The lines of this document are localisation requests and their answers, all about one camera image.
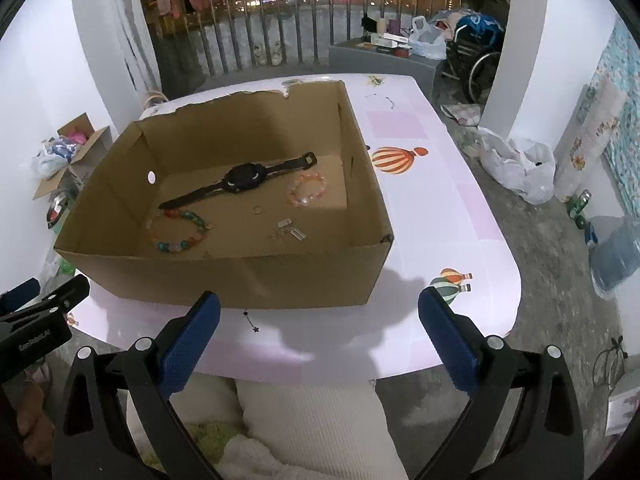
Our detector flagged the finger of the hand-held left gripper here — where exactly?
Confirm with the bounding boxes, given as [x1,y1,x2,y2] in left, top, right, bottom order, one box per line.
[0,277,41,313]
[0,274,91,333]

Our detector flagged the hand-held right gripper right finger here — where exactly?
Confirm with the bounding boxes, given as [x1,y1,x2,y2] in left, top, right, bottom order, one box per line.
[415,286,586,480]

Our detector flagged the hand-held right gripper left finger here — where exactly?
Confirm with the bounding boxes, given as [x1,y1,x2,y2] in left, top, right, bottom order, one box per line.
[52,290,223,480]

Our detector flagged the large brown cardboard box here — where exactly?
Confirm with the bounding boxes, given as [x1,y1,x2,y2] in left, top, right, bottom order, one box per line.
[54,80,393,308]

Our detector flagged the multicolour bead bracelet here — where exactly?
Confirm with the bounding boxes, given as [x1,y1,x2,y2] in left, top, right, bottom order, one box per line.
[147,209,208,253]

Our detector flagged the pink bead bracelet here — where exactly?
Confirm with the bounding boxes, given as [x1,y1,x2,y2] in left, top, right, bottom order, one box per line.
[287,172,327,208]

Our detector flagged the person's left hand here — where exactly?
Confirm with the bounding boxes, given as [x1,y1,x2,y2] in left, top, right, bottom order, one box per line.
[15,382,57,461]

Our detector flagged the green round container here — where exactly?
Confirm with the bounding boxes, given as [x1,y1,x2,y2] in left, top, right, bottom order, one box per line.
[45,190,76,231]

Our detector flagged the blue and white plastic bag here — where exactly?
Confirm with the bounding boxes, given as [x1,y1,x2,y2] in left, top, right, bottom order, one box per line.
[32,132,96,178]

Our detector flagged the person's white trousers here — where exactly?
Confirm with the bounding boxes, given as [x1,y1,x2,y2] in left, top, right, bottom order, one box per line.
[127,372,408,480]

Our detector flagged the small open cardboard box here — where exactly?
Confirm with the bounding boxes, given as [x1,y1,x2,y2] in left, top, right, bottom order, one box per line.
[32,112,113,201]

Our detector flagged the black wrist watch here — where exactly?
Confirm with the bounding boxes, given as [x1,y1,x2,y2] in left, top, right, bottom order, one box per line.
[159,151,318,211]

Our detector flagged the blue plastic water jug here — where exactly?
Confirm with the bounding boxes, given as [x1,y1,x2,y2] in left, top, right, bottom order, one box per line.
[587,217,640,301]

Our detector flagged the crumpled white plastic bag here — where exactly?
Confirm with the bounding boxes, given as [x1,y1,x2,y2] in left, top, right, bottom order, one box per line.
[477,127,557,206]

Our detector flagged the blue patterned cloth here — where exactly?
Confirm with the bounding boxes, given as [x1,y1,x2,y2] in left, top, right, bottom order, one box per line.
[555,20,640,211]

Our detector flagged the white curtain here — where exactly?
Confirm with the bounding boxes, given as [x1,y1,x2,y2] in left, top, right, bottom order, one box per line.
[117,0,161,96]

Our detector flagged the wheelchair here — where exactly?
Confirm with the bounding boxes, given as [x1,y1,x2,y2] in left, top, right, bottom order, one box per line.
[442,12,508,103]

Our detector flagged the grey cabinet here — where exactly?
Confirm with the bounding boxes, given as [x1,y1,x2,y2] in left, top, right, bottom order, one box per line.
[329,40,441,93]

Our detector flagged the pair of white shoes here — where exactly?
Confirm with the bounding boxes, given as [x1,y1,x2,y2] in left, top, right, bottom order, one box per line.
[252,42,286,67]

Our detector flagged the metal balcony railing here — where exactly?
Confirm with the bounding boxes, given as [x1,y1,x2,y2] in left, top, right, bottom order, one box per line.
[160,0,466,78]

